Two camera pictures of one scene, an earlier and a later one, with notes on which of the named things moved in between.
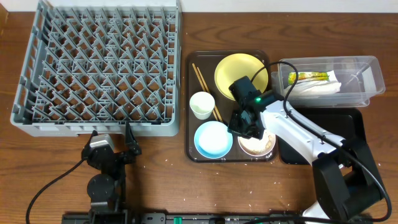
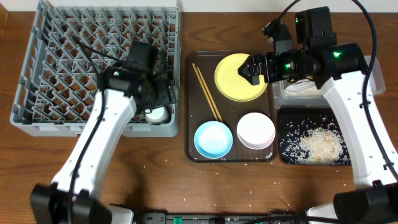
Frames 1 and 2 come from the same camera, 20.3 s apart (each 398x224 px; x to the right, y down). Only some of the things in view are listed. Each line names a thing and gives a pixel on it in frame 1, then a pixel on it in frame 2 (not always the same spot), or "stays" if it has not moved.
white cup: [202, 104] to [158, 116]
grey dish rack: [94, 65] stays
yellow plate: [234, 67] stays
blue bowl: [212, 139] stays
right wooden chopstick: [209, 91] stays
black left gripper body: [116, 156] to [162, 97]
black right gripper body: [239, 125] to [289, 66]
